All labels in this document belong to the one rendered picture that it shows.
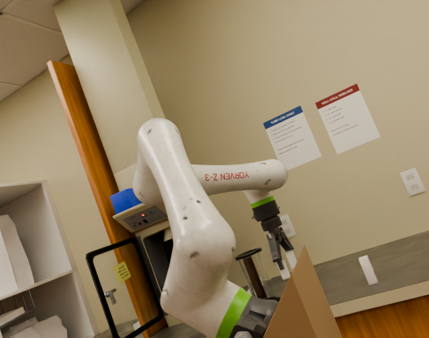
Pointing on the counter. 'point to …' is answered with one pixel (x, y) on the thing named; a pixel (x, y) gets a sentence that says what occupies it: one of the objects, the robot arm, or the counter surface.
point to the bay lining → (159, 255)
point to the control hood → (136, 213)
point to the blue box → (124, 200)
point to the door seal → (104, 294)
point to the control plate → (145, 217)
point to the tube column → (109, 74)
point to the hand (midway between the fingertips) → (290, 270)
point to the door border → (101, 294)
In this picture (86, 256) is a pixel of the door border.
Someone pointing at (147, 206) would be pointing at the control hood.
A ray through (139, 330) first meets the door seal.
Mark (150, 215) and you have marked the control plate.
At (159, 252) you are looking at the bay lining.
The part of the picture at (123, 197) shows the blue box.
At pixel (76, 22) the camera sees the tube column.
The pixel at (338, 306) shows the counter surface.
